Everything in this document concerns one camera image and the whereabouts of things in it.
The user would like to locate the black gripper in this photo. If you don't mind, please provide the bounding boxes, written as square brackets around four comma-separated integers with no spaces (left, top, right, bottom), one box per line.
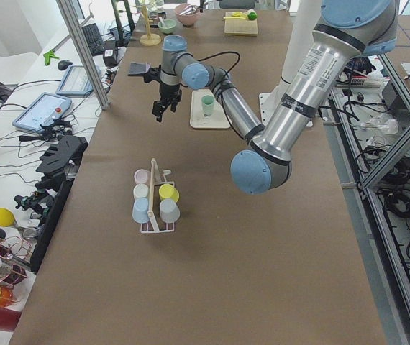
[143,65,182,122]

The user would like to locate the green cup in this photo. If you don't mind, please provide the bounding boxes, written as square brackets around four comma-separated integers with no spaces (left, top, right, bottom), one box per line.
[201,95,215,116]

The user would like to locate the cream rabbit tray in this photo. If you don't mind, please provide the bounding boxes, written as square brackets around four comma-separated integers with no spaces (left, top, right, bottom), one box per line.
[189,89,230,129]

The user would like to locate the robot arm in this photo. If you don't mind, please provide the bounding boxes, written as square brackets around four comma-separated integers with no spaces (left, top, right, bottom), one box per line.
[144,0,399,195]

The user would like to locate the wooden cup tree stand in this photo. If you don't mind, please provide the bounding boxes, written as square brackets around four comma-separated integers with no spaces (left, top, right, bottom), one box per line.
[137,1,162,47]

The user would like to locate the pink cup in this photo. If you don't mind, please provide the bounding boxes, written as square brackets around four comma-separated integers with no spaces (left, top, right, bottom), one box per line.
[134,169,151,185]

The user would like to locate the yellow cup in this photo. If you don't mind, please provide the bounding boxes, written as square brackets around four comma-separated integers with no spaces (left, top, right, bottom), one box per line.
[158,183,180,203]

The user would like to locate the white cup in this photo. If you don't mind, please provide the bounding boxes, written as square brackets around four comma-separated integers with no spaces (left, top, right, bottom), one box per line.
[132,183,150,200]

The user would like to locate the blue cup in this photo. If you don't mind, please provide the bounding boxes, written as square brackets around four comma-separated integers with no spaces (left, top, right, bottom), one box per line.
[132,198,149,224]

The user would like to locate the grey cup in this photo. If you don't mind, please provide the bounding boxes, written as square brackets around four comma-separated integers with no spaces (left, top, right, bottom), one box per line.
[160,198,181,224]

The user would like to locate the grey folded cloths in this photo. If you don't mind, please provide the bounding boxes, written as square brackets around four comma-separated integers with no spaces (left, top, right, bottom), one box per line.
[127,62,151,76]

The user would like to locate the black power adapter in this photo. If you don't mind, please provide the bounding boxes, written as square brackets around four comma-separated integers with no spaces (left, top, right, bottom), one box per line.
[103,49,118,68]

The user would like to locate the green bowl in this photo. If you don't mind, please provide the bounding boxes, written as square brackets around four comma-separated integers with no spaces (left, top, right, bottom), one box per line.
[158,19,177,35]

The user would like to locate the pink bowl of ice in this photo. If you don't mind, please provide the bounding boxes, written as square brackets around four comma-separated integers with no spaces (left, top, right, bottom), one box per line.
[174,4,202,27]

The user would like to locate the far teach pendant tablet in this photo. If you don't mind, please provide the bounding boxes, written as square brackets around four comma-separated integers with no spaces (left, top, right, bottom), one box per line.
[55,65,93,97]

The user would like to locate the teach pendant tablet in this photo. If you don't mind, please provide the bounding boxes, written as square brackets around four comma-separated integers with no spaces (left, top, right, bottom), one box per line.
[12,92,72,132]
[55,65,93,97]

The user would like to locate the metal scoop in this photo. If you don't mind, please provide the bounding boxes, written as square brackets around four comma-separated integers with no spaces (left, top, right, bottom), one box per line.
[179,2,208,15]

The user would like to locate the black keyboard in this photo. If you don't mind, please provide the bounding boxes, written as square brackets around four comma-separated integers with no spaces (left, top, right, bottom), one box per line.
[81,23,104,56]

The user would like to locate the wooden cutting board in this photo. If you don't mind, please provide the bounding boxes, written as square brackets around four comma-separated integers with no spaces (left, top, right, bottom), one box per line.
[224,11,258,36]

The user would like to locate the black computer mouse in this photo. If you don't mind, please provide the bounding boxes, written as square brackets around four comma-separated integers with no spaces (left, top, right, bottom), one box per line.
[57,60,73,71]

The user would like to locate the near teach pendant tablet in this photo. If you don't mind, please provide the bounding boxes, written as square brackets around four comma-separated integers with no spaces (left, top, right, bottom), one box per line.
[12,92,72,132]

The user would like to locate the green clamp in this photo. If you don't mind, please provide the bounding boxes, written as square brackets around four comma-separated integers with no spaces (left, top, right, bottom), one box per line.
[42,49,59,66]

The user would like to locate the yellow lemon upper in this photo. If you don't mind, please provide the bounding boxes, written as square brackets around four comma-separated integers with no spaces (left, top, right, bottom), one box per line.
[0,208,16,227]

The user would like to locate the white wire cup rack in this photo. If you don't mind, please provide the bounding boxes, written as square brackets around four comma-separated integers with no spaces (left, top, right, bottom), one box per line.
[140,157,176,234]

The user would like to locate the black bracket stand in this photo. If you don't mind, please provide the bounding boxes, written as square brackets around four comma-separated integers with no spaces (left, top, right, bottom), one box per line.
[30,135,88,274]

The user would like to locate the aluminium frame post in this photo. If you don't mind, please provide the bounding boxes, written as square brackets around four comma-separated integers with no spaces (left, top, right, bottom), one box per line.
[56,0,109,111]

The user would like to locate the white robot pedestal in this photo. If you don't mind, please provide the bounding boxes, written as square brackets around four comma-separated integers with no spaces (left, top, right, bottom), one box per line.
[259,0,322,125]

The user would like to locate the copper wire bottle rack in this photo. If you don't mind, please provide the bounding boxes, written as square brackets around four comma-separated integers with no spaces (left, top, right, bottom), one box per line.
[0,233,33,288]

